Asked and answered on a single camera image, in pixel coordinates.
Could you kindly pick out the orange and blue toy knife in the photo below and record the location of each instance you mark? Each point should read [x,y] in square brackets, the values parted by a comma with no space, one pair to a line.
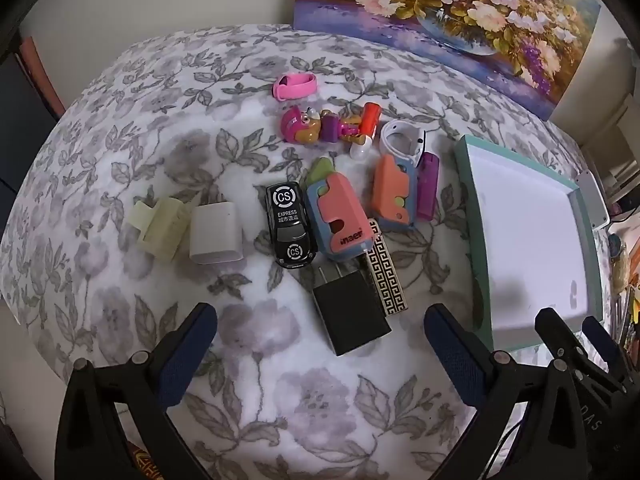
[392,185]

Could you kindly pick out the black charger plug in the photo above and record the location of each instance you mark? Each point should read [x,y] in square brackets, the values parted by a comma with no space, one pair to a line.
[350,310]

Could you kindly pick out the floral canvas painting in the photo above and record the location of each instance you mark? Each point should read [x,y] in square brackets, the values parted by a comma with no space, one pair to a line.
[450,10]

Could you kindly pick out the white rectangular device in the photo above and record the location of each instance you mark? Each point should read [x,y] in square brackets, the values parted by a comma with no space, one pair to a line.
[592,197]

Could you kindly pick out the grey floral blanket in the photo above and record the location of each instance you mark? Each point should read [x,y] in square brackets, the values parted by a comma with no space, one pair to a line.
[125,125]

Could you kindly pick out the pale yellow plug adapter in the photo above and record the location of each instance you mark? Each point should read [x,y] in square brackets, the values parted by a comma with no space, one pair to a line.
[167,225]

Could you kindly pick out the toy figure with pink helmet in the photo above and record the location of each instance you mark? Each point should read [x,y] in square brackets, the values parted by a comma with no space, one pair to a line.
[295,125]

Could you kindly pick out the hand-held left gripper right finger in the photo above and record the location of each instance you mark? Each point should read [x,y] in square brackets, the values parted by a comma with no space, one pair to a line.
[457,355]

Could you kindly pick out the white shelf rack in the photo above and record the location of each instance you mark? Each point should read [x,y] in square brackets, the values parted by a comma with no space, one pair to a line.
[625,160]

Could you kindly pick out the orange and white cylinder toy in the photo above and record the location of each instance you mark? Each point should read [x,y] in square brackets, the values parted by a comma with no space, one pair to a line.
[371,117]

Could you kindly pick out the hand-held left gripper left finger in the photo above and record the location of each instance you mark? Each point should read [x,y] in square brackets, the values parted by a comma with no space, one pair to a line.
[187,355]

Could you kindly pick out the dark cabinet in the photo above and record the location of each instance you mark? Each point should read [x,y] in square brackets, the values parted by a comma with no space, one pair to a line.
[20,125]

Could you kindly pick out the white charger plug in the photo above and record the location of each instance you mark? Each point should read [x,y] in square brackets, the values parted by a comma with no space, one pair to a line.
[215,232]

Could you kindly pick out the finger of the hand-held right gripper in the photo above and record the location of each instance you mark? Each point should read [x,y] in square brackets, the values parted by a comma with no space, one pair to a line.
[602,342]
[555,332]

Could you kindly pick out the pink blue toy knife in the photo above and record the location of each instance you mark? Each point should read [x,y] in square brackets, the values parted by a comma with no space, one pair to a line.
[342,210]

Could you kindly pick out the black toy car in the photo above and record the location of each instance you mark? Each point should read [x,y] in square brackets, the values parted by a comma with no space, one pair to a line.
[287,220]

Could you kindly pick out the white smartwatch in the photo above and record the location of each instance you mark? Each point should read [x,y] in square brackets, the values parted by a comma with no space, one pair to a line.
[400,152]

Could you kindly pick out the teal box lid tray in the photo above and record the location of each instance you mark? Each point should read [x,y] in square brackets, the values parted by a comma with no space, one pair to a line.
[530,240]

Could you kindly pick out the black gold patterned lighter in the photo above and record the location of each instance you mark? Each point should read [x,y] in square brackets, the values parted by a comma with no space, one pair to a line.
[387,280]

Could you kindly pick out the purple and pink toy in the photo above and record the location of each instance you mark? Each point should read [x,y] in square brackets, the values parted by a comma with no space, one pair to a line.
[331,129]

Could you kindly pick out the pink smartwatch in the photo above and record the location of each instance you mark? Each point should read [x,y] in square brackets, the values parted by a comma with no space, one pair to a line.
[281,89]

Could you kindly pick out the purple toy knife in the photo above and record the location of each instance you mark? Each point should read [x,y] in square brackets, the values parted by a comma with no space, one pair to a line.
[427,185]

